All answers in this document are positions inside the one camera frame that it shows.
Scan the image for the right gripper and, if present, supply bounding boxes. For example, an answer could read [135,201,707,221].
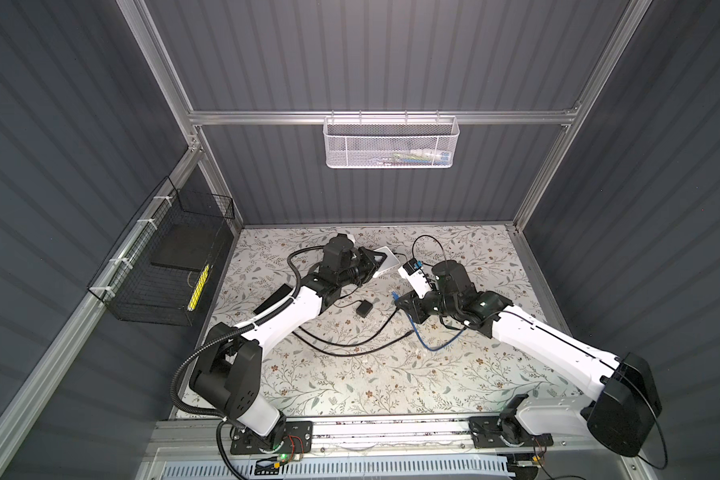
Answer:
[393,282,457,323]

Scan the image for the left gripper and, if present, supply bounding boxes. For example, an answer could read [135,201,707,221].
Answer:
[336,247,385,291]

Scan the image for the white box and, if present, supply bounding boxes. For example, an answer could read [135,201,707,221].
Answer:
[373,246,401,279]

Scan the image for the small black power adapter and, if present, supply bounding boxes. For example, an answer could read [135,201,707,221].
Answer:
[355,300,373,318]

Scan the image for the blue ethernet cable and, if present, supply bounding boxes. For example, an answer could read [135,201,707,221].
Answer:
[391,290,466,353]

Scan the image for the black cable with plug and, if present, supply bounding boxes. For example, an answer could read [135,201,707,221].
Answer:
[299,299,400,349]

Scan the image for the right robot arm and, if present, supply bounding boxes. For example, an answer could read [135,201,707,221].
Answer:
[395,260,662,457]

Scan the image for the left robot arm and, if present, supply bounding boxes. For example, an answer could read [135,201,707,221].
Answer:
[170,234,400,444]

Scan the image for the yellow item in basket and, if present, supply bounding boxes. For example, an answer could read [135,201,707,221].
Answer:
[187,264,211,312]

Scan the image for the black pad in basket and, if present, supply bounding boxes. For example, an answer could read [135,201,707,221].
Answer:
[150,225,216,272]

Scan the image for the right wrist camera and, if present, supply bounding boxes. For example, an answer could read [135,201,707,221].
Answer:
[398,258,432,299]

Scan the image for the long black cable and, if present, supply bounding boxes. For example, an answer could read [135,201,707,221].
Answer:
[293,326,415,359]

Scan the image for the white mesh wall basket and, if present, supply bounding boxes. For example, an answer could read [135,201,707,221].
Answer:
[322,116,460,169]

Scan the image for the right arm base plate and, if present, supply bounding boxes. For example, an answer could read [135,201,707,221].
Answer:
[468,415,554,448]

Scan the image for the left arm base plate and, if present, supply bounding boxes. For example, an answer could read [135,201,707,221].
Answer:
[229,420,314,455]

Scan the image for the black wire wall basket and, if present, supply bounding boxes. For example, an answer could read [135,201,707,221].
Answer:
[88,177,236,327]

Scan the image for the white ventilated cable duct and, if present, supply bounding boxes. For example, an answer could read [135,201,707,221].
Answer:
[158,454,514,480]

